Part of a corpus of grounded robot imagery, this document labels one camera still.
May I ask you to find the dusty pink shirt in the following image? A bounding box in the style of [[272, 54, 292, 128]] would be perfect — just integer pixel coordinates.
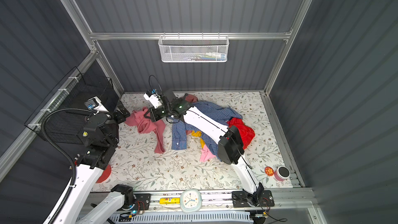
[[124, 107, 165, 154]]

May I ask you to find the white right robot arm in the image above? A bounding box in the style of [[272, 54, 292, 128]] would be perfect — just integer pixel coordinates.
[[144, 90, 264, 206]]

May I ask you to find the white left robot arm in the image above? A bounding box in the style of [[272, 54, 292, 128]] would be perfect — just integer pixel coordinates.
[[41, 97, 137, 224]]

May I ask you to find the dark grey red cloth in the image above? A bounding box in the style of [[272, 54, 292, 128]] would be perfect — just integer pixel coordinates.
[[183, 93, 198, 103]]

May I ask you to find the yellow cloth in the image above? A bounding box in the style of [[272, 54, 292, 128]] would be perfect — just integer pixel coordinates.
[[190, 131, 205, 148]]

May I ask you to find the light pink cloth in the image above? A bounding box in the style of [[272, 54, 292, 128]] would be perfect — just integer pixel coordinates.
[[200, 145, 216, 162]]

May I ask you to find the bright red cloth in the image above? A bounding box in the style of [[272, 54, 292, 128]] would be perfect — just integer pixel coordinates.
[[227, 118, 256, 149]]

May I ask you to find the mint white alarm clock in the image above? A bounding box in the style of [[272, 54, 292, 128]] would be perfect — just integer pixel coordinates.
[[180, 189, 202, 213]]

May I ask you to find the white ventilation grille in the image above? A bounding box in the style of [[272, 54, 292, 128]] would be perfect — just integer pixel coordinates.
[[109, 211, 254, 224]]

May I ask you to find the pink tape roll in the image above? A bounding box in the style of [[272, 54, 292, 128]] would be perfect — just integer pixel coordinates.
[[274, 166, 290, 181]]

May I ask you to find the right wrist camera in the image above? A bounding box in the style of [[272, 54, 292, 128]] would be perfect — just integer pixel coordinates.
[[144, 90, 163, 108]]

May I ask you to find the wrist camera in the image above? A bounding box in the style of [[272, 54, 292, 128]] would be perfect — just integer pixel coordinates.
[[144, 90, 163, 108], [84, 96, 108, 112]]

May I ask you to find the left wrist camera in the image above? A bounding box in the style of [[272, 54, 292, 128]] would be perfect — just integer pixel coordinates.
[[84, 96, 108, 112]]

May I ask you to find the black wire mesh basket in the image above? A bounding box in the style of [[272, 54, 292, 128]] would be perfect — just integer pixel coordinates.
[[24, 66, 119, 145]]

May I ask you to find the white wire mesh basket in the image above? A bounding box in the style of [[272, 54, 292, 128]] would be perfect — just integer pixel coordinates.
[[158, 35, 230, 63]]

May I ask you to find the black corrugated cable conduit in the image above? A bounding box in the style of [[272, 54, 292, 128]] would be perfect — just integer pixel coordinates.
[[41, 108, 94, 224]]

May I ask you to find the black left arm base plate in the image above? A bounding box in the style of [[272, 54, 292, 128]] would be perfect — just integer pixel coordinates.
[[133, 193, 151, 211]]

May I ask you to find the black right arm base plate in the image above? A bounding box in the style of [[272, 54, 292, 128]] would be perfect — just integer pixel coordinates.
[[232, 190, 275, 208]]

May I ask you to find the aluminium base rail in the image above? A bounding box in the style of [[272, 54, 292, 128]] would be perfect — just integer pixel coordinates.
[[81, 188, 319, 213]]

